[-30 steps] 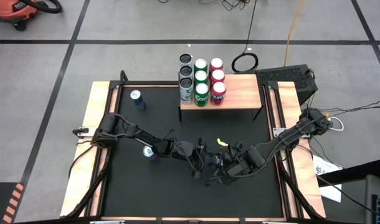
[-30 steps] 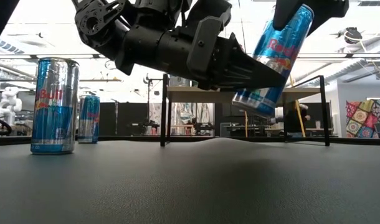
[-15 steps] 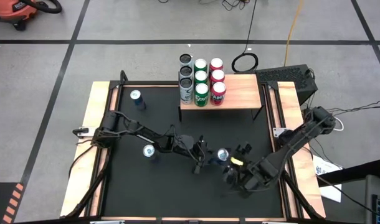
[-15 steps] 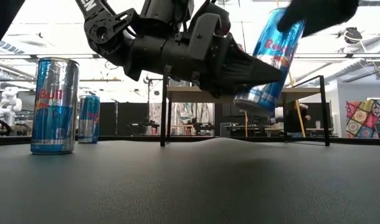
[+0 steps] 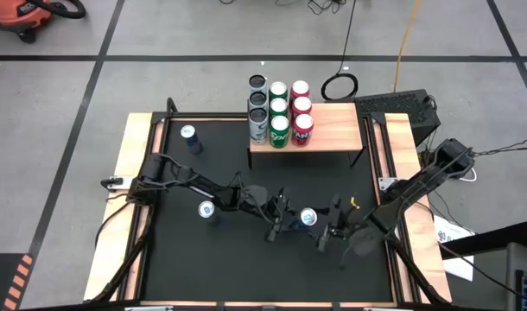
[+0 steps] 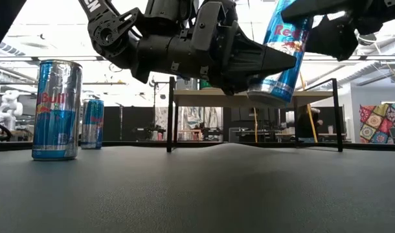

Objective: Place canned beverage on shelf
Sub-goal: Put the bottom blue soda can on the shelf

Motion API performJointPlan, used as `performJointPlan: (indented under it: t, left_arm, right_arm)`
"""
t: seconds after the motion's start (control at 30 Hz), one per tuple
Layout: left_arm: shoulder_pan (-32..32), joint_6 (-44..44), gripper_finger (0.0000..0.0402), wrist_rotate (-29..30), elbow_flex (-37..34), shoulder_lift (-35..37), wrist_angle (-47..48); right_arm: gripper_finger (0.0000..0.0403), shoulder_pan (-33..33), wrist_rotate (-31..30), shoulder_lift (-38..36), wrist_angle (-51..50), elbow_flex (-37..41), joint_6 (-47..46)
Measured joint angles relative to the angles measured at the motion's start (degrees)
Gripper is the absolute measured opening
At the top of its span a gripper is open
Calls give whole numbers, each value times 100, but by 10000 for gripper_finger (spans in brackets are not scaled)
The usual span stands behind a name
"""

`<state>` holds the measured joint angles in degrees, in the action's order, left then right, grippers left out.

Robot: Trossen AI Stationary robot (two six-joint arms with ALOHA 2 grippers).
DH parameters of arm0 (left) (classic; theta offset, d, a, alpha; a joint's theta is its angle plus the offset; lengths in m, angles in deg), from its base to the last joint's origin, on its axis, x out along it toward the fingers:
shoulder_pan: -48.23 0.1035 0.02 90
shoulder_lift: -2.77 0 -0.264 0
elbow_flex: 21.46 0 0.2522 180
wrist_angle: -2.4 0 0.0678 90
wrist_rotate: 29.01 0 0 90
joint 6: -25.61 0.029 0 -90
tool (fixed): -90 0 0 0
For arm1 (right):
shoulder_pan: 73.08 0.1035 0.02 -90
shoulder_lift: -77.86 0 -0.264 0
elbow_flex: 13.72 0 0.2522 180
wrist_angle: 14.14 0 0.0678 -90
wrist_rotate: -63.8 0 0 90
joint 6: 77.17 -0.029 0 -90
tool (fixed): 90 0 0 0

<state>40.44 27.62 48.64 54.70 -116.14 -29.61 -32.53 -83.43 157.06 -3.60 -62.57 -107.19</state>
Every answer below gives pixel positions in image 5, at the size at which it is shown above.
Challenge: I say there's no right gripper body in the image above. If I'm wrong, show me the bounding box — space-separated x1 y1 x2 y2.
317 196 355 252

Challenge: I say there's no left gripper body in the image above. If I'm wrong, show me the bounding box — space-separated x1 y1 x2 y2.
245 185 287 242

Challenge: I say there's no blue silver Red Bull can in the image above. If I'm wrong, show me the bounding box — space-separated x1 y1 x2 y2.
180 124 205 156
289 206 319 232
197 200 224 228

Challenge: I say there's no green Sprite can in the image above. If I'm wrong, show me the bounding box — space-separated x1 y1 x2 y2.
269 80 289 100
269 114 291 149
269 97 289 117

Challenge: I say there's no white Celsius Arctic Vibe can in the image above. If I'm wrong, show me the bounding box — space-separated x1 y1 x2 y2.
248 90 269 109
248 73 269 94
248 106 270 146

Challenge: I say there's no red Fanta strawberry can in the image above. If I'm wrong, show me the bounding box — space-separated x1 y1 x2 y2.
291 95 313 116
291 112 315 147
289 79 311 99

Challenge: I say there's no wooden shelf with black legs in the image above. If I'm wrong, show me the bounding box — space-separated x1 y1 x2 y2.
245 102 368 170

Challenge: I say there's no light wooden table side board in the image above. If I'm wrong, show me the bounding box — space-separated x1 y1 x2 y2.
84 112 166 303
375 112 454 303

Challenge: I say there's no white paper sheet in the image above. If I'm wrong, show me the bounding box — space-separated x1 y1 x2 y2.
431 214 476 282

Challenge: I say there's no black desk edge bar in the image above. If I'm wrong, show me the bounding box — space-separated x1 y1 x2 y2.
440 222 527 260

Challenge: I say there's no grey desk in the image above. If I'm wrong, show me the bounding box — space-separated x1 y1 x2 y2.
505 241 527 311

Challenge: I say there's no black mat with orange stripes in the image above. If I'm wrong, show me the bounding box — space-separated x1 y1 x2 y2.
0 252 35 311

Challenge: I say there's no orange shop vacuum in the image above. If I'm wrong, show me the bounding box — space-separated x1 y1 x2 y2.
0 0 53 43

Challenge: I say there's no black coiled cable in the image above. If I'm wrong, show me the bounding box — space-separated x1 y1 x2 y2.
321 0 360 103

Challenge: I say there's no white cable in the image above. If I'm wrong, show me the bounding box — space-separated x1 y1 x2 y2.
455 166 479 183

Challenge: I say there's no black cable bundle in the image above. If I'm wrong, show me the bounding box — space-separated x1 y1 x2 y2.
470 138 527 159

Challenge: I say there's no yellow cable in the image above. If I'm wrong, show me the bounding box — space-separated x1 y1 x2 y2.
392 0 422 94

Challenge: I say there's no black floor cable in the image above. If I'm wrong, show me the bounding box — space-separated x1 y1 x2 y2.
304 0 349 15

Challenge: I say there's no black vacuum hose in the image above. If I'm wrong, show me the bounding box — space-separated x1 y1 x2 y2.
28 0 87 20

